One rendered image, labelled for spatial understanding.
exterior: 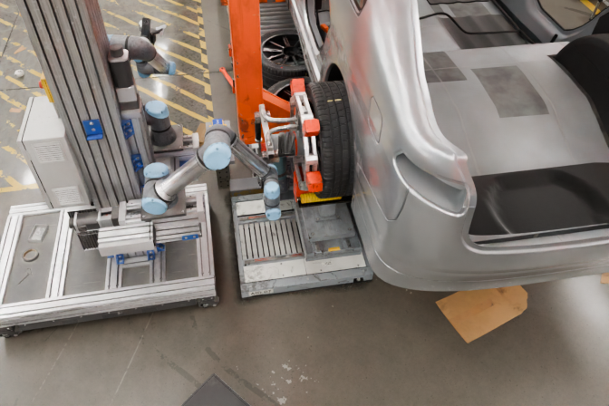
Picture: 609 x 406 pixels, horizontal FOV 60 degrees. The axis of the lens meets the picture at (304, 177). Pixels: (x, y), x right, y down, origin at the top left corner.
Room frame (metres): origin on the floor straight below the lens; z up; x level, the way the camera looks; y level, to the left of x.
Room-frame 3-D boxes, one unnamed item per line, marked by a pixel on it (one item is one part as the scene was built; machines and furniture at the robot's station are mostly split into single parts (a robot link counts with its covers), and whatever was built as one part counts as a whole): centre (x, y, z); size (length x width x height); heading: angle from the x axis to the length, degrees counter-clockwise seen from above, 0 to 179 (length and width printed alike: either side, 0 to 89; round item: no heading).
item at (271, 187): (1.77, 0.16, 0.95); 0.11 x 0.08 x 0.11; 8
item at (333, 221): (2.29, -0.15, 0.32); 0.40 x 0.30 x 0.28; 12
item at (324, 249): (2.26, -0.15, 0.13); 0.50 x 0.36 x 0.10; 12
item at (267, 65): (3.81, 0.15, 0.39); 0.66 x 0.66 x 0.24
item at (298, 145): (2.24, 0.09, 0.85); 0.21 x 0.14 x 0.14; 102
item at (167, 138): (2.29, 0.83, 0.87); 0.15 x 0.15 x 0.10
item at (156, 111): (2.29, 0.83, 0.98); 0.13 x 0.12 x 0.14; 88
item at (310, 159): (2.25, 0.02, 0.85); 0.54 x 0.07 x 0.54; 12
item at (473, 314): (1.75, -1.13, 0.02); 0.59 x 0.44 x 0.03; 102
